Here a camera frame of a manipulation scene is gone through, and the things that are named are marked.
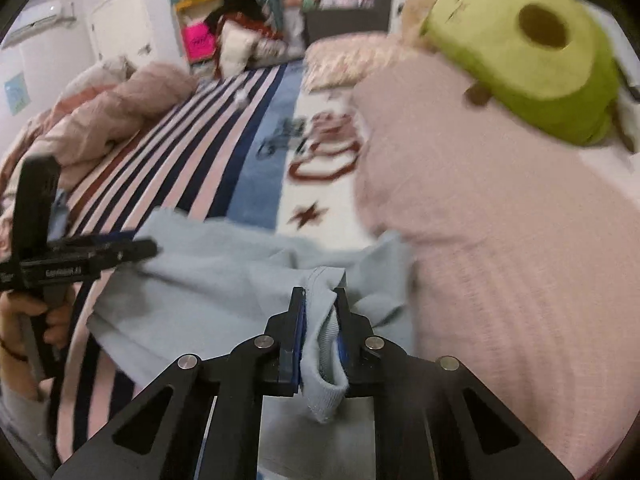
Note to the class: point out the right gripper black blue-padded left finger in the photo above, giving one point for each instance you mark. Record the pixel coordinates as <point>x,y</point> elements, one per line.
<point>200,419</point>

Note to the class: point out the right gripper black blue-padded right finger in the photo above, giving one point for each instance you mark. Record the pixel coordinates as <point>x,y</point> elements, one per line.
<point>435,419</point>

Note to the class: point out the light blue fleece pants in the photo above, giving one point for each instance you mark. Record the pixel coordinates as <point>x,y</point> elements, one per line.
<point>215,284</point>

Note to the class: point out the person's left hand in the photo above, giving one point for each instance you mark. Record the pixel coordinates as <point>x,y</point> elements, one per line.
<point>16,373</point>

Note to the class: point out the blue denim garment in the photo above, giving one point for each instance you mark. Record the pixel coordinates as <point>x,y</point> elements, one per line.
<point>59,216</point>

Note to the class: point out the pink crumpled duvet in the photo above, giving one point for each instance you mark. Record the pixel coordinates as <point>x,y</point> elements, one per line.
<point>104,106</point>

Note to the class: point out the pink ribbed pillow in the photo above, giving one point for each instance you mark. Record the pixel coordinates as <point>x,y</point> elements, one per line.
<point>527,260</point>

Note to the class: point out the white air conditioner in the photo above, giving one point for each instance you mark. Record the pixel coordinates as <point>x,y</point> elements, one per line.
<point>39,18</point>

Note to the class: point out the white door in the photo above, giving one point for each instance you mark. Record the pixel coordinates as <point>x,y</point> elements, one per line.
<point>122,28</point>

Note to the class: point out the striped Diet Coke blanket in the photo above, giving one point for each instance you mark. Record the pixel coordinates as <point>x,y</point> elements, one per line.
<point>206,159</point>

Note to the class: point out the pink shopping bag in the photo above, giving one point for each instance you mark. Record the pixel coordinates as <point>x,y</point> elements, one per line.
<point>198,42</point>

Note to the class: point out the yellow shelf cabinet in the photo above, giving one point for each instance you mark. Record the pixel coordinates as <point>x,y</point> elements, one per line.
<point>188,12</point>

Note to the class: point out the floral pillow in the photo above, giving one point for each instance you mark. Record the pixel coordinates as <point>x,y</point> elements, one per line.
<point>344,60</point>

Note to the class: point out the green avocado plush toy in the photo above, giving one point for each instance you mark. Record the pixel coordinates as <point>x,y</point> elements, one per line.
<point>547,61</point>

